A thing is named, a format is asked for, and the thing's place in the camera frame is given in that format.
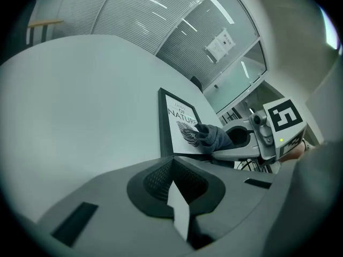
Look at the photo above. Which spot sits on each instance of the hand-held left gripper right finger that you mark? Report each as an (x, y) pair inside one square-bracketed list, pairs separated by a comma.
[(230, 197)]

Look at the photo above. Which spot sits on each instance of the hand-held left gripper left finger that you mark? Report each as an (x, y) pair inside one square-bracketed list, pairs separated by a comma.
[(115, 197)]

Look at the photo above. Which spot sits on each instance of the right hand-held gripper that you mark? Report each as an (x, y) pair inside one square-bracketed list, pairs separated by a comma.
[(284, 116)]

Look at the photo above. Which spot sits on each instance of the dark blue wiping cloth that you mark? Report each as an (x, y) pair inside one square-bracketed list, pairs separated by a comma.
[(215, 139)]

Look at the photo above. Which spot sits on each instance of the black framed picture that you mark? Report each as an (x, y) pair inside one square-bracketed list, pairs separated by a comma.
[(175, 135)]

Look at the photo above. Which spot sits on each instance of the person's right forearm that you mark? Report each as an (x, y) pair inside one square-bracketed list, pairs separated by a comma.
[(294, 152)]

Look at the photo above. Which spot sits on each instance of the frosted glass door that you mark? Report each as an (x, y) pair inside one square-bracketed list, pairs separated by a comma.
[(235, 84)]

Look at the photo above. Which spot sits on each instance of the blue chair with black back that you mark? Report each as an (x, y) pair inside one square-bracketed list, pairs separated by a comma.
[(197, 84)]

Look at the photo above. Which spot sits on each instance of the white paper notice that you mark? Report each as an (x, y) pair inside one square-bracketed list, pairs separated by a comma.
[(219, 45)]

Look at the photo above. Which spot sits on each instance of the grey table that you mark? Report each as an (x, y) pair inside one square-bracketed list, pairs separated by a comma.
[(80, 103)]

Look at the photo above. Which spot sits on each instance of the glass partition with blinds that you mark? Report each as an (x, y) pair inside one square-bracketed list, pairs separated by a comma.
[(128, 9)]

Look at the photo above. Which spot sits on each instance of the yellow round table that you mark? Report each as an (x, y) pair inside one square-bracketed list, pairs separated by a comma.
[(45, 22)]

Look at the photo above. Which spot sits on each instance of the right hand-held gripper camera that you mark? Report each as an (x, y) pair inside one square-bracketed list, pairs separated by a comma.
[(257, 120)]

